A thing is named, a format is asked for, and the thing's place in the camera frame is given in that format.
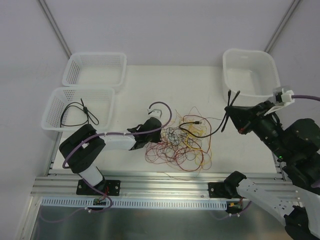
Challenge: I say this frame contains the red yellow wires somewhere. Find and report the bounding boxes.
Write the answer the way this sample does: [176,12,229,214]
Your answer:
[144,106,221,181]

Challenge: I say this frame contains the black USB cable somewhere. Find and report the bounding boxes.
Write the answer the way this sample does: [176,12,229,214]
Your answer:
[59,98,100,128]

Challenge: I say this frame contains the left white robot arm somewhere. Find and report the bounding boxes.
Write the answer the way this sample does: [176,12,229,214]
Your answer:
[59,117,162,196]

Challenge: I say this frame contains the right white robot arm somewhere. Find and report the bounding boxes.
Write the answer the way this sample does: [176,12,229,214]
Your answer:
[223,101,320,240]

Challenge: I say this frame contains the white solid tub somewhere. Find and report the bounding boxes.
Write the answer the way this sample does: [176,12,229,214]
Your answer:
[221,48,281,107]

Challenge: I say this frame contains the white perforated basket near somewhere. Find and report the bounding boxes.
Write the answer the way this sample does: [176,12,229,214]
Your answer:
[41,85,115,132]

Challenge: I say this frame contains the white perforated basket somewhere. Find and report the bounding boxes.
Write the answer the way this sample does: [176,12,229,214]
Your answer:
[41,85,115,132]
[62,52,127,91]

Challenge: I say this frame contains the white perforated basket far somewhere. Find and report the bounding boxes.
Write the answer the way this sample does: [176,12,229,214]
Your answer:
[62,52,127,91]

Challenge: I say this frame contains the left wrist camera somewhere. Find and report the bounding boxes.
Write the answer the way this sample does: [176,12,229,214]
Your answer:
[147,108,163,120]

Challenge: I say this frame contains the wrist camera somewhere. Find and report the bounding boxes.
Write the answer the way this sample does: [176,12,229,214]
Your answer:
[264,86,295,116]
[147,108,163,120]

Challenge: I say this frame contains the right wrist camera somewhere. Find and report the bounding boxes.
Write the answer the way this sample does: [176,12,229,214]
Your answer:
[264,86,295,116]

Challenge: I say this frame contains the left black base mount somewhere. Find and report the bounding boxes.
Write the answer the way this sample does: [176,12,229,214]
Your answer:
[76,179,121,196]

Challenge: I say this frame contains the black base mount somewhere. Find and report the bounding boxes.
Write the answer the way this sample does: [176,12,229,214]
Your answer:
[207,182,241,199]
[76,179,121,196]

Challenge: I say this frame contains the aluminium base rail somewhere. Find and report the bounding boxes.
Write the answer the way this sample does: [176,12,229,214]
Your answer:
[31,170,301,202]

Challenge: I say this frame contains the white slotted cable duct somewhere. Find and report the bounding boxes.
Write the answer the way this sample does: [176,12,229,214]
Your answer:
[41,197,227,211]

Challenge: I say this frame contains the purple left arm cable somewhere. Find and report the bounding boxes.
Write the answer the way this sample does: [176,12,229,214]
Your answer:
[61,101,173,213]

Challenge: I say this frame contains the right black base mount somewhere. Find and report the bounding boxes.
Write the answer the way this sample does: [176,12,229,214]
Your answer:
[207,182,241,199]

